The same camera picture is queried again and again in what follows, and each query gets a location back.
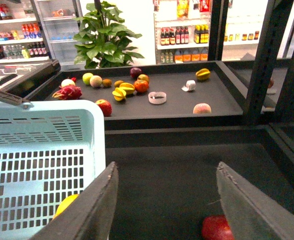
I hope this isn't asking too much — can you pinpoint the green potted plant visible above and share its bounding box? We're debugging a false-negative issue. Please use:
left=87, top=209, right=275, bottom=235
left=73, top=0, right=144, bottom=69

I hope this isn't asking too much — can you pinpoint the yellow star fruit behind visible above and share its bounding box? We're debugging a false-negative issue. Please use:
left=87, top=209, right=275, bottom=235
left=119, top=82, right=135, bottom=95

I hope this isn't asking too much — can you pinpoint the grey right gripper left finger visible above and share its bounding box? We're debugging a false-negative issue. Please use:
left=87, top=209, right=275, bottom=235
left=31, top=162, right=119, bottom=240

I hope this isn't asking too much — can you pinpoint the dark red apple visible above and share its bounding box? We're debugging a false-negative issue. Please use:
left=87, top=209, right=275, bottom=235
left=201, top=214, right=235, bottom=240

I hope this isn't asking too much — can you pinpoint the black fruit tray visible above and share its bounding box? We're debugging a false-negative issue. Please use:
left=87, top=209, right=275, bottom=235
left=28, top=61, right=244, bottom=131

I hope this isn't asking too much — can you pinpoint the black metal post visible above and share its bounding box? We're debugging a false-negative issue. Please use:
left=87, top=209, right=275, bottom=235
left=243, top=0, right=294, bottom=125

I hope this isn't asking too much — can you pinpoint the dark purple fruit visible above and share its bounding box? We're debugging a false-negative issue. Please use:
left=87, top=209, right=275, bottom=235
left=130, top=67, right=142, bottom=79

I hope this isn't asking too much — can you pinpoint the glass door refrigerator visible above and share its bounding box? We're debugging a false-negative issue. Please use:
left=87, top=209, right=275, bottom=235
left=32, top=0, right=84, bottom=71

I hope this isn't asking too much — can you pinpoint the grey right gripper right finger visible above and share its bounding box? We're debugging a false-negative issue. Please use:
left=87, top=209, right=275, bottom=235
left=216, top=161, right=294, bottom=240

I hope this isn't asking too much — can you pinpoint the yellow star fruit right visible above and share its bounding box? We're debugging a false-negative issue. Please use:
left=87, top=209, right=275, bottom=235
left=196, top=68, right=211, bottom=81

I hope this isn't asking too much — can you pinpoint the yellow star fruit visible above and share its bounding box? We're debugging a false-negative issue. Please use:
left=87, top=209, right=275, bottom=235
left=119, top=82, right=135, bottom=95
left=112, top=87, right=127, bottom=102
left=196, top=68, right=211, bottom=81

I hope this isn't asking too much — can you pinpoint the white pink round fruit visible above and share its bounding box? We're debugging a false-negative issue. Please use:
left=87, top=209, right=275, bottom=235
left=60, top=78, right=75, bottom=88

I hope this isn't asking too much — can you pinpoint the yellow mango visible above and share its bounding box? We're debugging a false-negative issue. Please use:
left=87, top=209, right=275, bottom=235
left=52, top=193, right=79, bottom=219

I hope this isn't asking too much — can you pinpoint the white tape ring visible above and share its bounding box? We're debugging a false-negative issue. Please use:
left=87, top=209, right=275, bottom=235
left=148, top=91, right=167, bottom=105

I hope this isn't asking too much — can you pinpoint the pale round melon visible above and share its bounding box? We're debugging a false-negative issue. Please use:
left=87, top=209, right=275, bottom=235
left=89, top=75, right=102, bottom=88

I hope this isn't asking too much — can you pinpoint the left store drink shelf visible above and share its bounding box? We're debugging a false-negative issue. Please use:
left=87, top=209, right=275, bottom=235
left=0, top=0, right=49, bottom=63

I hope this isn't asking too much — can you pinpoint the pale peach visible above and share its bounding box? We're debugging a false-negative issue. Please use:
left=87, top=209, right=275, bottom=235
left=193, top=103, right=212, bottom=114

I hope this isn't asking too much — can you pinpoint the light blue plastic basket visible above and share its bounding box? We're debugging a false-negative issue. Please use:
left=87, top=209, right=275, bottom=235
left=0, top=100, right=106, bottom=240

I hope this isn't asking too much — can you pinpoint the pink dragon fruit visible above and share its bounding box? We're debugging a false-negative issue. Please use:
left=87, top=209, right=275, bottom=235
left=52, top=85, right=82, bottom=100

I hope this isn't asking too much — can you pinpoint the brown kiwi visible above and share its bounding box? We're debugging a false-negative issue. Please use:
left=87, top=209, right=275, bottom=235
left=102, top=78, right=112, bottom=88
left=114, top=80, right=124, bottom=88

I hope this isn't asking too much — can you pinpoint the red yellow apple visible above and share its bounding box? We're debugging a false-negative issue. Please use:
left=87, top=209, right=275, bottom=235
left=95, top=99, right=112, bottom=117

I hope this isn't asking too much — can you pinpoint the glass top freezer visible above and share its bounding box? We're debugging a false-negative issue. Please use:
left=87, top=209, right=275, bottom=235
left=0, top=60, right=61, bottom=97

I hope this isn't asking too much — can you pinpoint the right store sauce shelf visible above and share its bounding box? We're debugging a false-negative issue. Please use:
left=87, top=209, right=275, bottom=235
left=153, top=0, right=267, bottom=64

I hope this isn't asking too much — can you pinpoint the yellow star fruit front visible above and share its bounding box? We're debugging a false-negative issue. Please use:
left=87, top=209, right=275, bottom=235
left=112, top=87, right=127, bottom=102

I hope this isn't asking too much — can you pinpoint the red yellow small fruit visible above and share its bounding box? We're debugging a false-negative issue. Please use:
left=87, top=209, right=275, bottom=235
left=137, top=74, right=150, bottom=83

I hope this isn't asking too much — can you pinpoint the green apple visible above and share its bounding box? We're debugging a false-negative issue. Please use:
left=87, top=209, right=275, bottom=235
left=82, top=72, right=93, bottom=86

